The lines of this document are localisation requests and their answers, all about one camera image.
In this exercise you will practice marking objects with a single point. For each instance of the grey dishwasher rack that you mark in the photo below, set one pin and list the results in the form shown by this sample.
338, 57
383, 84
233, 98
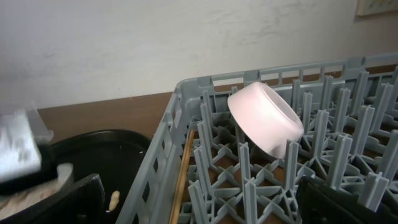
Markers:
349, 112

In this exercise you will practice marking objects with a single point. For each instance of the wooden chopstick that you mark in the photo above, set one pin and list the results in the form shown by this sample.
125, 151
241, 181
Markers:
181, 179

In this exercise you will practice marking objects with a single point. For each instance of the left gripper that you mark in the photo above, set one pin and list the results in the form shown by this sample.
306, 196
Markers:
25, 158

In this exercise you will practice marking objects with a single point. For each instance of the pink bowl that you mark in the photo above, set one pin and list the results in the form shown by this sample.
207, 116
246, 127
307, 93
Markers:
266, 118

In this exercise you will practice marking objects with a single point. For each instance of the stray peanut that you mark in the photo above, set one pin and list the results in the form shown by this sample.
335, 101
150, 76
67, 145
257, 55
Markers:
114, 200

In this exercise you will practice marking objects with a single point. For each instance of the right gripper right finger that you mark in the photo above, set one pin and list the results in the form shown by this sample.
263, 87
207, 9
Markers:
317, 203

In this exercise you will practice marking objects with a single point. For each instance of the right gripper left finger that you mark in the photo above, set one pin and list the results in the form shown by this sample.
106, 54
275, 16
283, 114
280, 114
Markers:
82, 202

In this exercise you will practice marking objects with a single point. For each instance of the round black tray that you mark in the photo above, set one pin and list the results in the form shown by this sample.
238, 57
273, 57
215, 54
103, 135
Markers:
114, 154

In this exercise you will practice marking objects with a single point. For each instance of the grey plate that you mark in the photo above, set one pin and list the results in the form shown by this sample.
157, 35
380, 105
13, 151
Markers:
27, 198

